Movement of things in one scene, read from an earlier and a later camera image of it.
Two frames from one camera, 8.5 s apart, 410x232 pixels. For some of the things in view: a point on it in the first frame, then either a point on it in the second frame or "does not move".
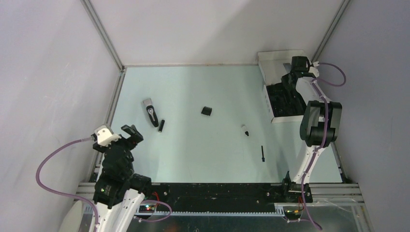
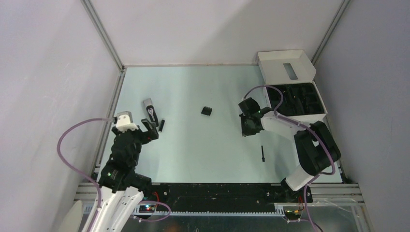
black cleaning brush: (262, 158) does not move
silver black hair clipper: (151, 111) does not move
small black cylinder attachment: (161, 125) does not move
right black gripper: (288, 81) → (248, 125)
